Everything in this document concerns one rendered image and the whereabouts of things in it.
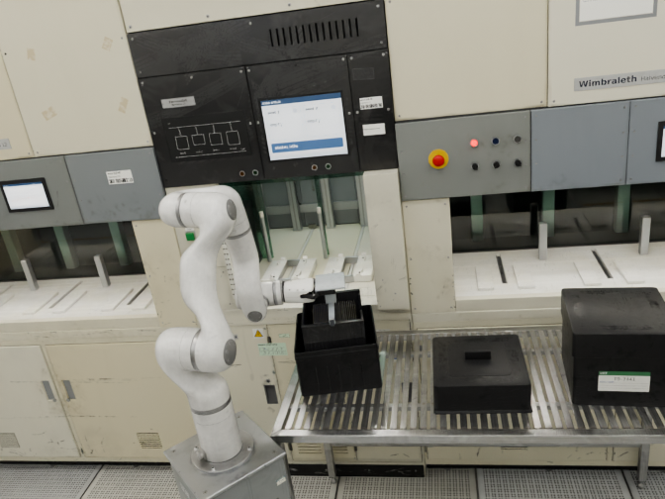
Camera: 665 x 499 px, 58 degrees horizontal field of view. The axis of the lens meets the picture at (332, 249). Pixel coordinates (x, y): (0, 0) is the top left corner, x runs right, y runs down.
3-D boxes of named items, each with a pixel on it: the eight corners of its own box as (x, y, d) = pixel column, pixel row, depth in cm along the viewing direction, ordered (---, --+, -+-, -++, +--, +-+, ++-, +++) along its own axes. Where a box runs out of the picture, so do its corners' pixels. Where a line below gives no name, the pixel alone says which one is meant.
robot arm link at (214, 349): (193, 365, 176) (242, 369, 171) (169, 373, 165) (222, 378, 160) (194, 194, 176) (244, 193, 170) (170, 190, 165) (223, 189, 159)
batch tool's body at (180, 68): (232, 482, 276) (119, 35, 201) (279, 363, 362) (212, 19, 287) (426, 485, 260) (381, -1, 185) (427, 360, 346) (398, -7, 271)
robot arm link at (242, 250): (246, 246, 179) (271, 323, 195) (250, 219, 192) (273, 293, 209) (217, 251, 180) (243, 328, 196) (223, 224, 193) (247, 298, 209)
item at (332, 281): (311, 346, 225) (299, 269, 213) (365, 340, 225) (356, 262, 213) (310, 384, 203) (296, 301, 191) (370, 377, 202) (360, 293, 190)
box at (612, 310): (570, 406, 182) (572, 334, 172) (559, 352, 207) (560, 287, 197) (676, 409, 175) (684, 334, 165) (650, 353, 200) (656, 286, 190)
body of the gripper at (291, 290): (283, 295, 209) (316, 291, 209) (281, 309, 200) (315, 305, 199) (280, 275, 206) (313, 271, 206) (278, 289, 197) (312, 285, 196)
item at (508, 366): (433, 414, 186) (430, 379, 181) (432, 360, 213) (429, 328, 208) (533, 413, 181) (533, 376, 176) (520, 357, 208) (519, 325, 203)
